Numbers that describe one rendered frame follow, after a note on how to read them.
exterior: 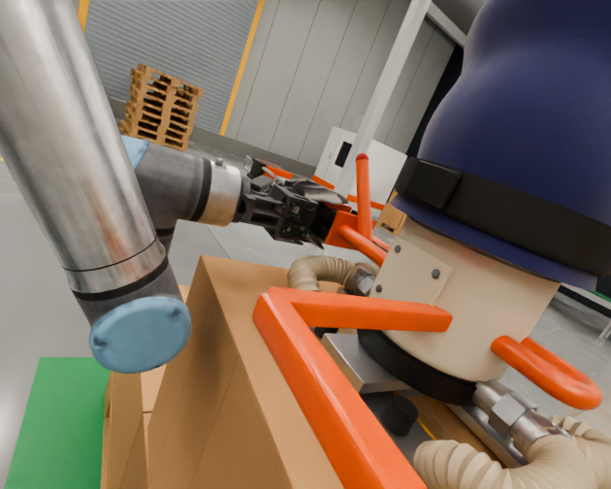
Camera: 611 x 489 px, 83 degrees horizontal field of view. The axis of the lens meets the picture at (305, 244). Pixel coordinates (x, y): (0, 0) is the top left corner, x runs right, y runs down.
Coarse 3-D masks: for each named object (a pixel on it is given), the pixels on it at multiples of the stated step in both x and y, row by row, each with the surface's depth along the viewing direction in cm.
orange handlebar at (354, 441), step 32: (384, 256) 47; (288, 288) 25; (256, 320) 22; (288, 320) 20; (320, 320) 25; (352, 320) 27; (384, 320) 28; (416, 320) 30; (448, 320) 33; (288, 352) 18; (320, 352) 18; (512, 352) 32; (544, 352) 33; (288, 384) 18; (320, 384) 16; (544, 384) 29; (576, 384) 28; (320, 416) 15; (352, 416) 15; (352, 448) 14; (384, 448) 14; (352, 480) 13; (384, 480) 12; (416, 480) 13
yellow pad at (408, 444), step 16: (320, 336) 43; (368, 400) 35; (384, 400) 36; (400, 400) 33; (384, 416) 33; (400, 416) 31; (416, 416) 32; (400, 432) 32; (416, 432) 33; (400, 448) 31; (416, 448) 31
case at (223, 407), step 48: (192, 288) 60; (240, 288) 53; (336, 288) 68; (192, 336) 55; (240, 336) 42; (192, 384) 50; (240, 384) 37; (192, 432) 47; (240, 432) 35; (288, 432) 31; (432, 432) 38; (192, 480) 44; (240, 480) 33; (288, 480) 27; (336, 480) 28
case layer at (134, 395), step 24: (120, 384) 113; (144, 384) 86; (120, 408) 105; (144, 408) 80; (120, 432) 98; (144, 432) 75; (120, 456) 92; (144, 456) 71; (120, 480) 87; (144, 480) 68
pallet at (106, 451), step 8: (112, 376) 133; (112, 384) 130; (112, 392) 127; (104, 416) 132; (104, 424) 128; (104, 432) 125; (104, 440) 122; (104, 448) 120; (104, 456) 118; (104, 464) 115; (104, 472) 113; (104, 480) 111; (104, 488) 109
